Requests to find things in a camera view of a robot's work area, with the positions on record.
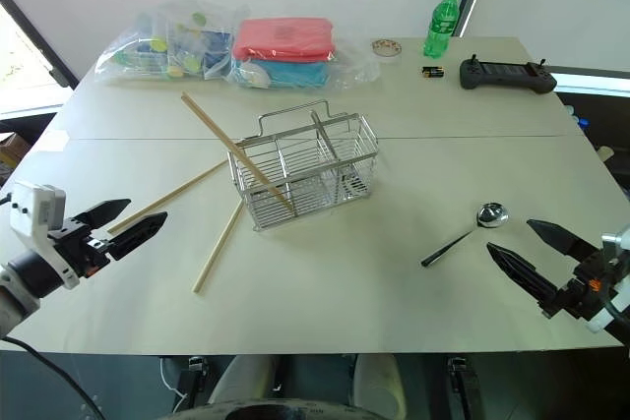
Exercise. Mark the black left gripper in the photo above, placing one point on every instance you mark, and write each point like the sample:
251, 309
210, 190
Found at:
79, 243

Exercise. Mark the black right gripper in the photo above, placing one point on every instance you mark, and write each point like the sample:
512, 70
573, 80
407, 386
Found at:
590, 287

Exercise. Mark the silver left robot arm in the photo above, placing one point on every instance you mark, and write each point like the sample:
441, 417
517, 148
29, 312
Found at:
17, 275

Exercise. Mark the wooden chopstick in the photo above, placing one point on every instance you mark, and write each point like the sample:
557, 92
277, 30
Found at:
211, 126
167, 197
216, 250

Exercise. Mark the cardboard box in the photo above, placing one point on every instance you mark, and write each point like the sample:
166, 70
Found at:
12, 149

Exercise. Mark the blue-capped bottles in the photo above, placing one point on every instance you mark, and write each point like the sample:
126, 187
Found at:
578, 117

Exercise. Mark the clear bag of colourful items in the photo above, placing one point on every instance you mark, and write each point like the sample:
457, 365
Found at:
167, 46

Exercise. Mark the dark grey handheld controller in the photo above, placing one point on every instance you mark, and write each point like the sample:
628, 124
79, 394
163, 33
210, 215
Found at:
507, 76

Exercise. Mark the pale rounded shape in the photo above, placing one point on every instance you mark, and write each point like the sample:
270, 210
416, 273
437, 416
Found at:
241, 378
379, 383

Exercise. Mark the black battery pack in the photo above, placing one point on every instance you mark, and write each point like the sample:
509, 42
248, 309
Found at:
433, 72

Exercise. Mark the blue folded cloth pack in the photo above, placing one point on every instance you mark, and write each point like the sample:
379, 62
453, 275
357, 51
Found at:
295, 73

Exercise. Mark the pink folded cloth pack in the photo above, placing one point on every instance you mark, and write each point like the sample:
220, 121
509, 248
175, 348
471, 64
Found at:
283, 39

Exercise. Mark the green plastic soda bottle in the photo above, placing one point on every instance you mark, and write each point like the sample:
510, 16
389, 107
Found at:
440, 29

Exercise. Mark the clear plastic bag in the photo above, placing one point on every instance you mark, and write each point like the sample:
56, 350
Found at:
349, 66

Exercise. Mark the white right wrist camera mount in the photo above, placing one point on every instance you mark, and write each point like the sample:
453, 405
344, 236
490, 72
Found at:
597, 320

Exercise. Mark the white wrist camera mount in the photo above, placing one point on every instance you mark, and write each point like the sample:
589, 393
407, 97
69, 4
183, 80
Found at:
32, 208
597, 320

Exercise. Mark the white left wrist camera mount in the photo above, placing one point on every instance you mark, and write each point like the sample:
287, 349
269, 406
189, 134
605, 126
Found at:
32, 208

